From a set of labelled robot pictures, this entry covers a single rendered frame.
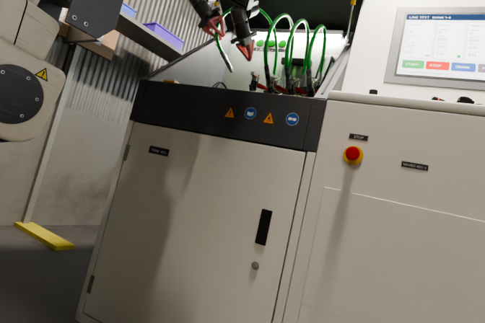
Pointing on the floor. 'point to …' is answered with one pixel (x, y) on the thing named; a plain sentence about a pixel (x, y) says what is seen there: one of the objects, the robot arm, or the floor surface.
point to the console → (394, 192)
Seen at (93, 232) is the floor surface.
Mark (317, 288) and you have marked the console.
